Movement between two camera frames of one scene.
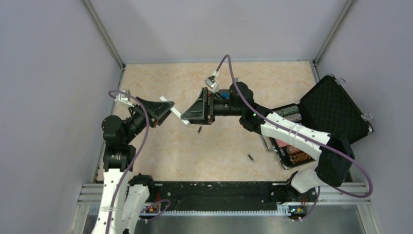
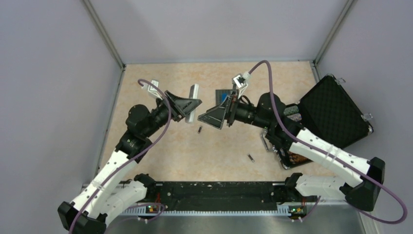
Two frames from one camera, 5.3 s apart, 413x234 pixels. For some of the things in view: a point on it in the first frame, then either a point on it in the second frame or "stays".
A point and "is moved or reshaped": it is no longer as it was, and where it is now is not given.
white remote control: x=175 y=111 is moved or reshaped
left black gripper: x=157 y=110 to x=180 y=107
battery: x=251 y=158 stays
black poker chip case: x=327 y=107 stays
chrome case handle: x=267 y=143 stays
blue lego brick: x=226 y=94 stays
